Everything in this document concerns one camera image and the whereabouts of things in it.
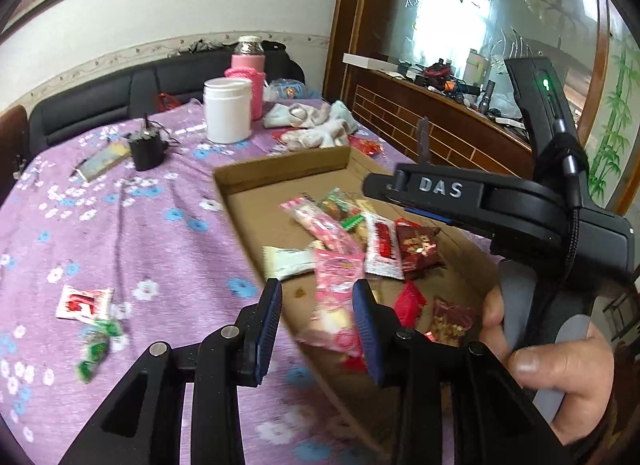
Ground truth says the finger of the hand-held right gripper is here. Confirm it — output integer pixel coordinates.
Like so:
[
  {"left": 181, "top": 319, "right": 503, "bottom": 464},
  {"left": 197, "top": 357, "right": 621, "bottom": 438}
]
[{"left": 402, "top": 205, "right": 457, "bottom": 226}]

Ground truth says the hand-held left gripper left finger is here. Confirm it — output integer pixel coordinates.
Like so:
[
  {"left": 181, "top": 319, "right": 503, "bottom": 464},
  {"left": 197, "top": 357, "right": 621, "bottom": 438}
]
[{"left": 57, "top": 277, "right": 284, "bottom": 465}]

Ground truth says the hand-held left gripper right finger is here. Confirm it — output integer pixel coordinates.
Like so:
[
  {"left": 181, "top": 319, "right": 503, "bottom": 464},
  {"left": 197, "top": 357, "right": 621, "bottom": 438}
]
[{"left": 351, "top": 279, "right": 573, "bottom": 465}]

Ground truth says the pink red snack packet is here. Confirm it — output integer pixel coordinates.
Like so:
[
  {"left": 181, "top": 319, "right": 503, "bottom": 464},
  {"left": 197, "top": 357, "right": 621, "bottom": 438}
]
[{"left": 295, "top": 247, "right": 381, "bottom": 371}]

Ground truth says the pale green snack packet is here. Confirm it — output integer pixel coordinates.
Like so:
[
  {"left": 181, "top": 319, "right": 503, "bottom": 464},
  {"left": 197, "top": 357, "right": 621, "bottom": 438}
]
[{"left": 262, "top": 245, "right": 318, "bottom": 282}]

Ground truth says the clear green-edged snack packet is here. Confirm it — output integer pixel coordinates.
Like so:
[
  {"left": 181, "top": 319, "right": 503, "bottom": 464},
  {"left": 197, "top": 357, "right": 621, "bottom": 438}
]
[{"left": 320, "top": 187, "right": 366, "bottom": 230}]

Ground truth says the dark red nut packet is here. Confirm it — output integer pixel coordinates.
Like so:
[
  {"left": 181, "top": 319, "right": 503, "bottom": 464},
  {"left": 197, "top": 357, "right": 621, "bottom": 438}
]
[{"left": 425, "top": 297, "right": 478, "bottom": 346}]

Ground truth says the cardboard box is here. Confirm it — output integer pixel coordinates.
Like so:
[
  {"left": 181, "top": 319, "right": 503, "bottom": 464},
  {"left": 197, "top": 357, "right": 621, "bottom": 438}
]
[{"left": 212, "top": 145, "right": 506, "bottom": 465}]

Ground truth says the person's right hand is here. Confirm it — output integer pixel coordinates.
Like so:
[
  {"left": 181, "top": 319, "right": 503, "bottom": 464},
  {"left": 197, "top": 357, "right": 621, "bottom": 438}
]
[{"left": 480, "top": 285, "right": 616, "bottom": 446}]

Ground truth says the red gift packet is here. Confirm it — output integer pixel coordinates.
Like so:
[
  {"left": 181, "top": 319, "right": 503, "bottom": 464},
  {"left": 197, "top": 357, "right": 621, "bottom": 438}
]
[{"left": 350, "top": 137, "right": 386, "bottom": 158}]

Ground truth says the wooden partition cabinet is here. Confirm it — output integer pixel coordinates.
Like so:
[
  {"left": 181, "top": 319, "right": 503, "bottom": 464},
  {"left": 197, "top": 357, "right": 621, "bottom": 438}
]
[{"left": 322, "top": 0, "right": 640, "bottom": 216}]

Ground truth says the bamboo painted panel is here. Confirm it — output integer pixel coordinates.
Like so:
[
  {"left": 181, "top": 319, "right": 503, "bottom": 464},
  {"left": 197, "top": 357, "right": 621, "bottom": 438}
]
[{"left": 585, "top": 35, "right": 640, "bottom": 216}]

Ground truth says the pale blue cloth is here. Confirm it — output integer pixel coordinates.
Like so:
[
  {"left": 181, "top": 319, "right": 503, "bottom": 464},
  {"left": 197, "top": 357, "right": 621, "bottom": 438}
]
[{"left": 330, "top": 101, "right": 358, "bottom": 130}]

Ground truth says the pile of assorted tools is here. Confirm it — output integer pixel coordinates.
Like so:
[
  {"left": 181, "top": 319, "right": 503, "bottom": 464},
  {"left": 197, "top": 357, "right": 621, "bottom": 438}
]
[{"left": 397, "top": 47, "right": 526, "bottom": 126}]

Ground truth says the white work gloves bundle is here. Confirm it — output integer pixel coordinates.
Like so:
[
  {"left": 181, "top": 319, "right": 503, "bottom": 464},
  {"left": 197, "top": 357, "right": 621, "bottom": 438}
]
[{"left": 262, "top": 100, "right": 358, "bottom": 150}]

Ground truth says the purple floral tablecloth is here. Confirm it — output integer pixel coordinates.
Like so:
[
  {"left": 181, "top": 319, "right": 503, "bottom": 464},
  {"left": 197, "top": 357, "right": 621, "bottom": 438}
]
[{"left": 0, "top": 97, "right": 506, "bottom": 465}]

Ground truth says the white flat box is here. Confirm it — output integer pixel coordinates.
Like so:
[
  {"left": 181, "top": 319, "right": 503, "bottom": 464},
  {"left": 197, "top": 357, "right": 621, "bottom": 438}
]
[{"left": 344, "top": 54, "right": 401, "bottom": 70}]

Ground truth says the blue plastic bag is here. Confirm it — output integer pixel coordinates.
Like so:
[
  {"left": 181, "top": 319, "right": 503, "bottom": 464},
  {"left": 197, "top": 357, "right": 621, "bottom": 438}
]
[{"left": 262, "top": 77, "right": 308, "bottom": 102}]

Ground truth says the etched glass panel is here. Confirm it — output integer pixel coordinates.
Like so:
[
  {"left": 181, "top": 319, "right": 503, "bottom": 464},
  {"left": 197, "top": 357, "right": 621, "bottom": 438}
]
[{"left": 380, "top": 0, "right": 631, "bottom": 146}]

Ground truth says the black power adapter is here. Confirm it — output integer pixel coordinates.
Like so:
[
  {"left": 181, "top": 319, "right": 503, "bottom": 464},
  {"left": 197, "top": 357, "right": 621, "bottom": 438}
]
[{"left": 127, "top": 115, "right": 171, "bottom": 172}]

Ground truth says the white plastic jar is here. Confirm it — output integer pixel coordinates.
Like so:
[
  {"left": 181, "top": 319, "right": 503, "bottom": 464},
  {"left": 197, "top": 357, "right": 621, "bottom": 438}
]
[{"left": 202, "top": 76, "right": 253, "bottom": 144}]

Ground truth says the pink sleeved glass bottle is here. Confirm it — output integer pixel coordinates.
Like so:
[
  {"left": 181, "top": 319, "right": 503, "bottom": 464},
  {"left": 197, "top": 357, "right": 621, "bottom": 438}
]
[{"left": 224, "top": 35, "right": 268, "bottom": 120}]

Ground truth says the olive green notebook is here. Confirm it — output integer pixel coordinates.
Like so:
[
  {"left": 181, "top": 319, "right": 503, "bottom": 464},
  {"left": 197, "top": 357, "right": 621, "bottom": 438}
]
[{"left": 75, "top": 142, "right": 132, "bottom": 182}]

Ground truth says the dark cloth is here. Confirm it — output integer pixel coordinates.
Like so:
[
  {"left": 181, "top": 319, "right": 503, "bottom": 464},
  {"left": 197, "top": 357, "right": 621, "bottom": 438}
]
[{"left": 175, "top": 37, "right": 236, "bottom": 53}]

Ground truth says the black leather sofa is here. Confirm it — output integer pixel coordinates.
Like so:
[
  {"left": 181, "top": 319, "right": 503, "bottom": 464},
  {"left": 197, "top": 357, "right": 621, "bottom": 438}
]
[{"left": 27, "top": 42, "right": 306, "bottom": 156}]

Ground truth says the brown armchair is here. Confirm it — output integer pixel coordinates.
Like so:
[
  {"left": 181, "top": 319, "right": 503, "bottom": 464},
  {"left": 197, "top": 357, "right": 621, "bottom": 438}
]
[{"left": 0, "top": 105, "right": 31, "bottom": 206}]

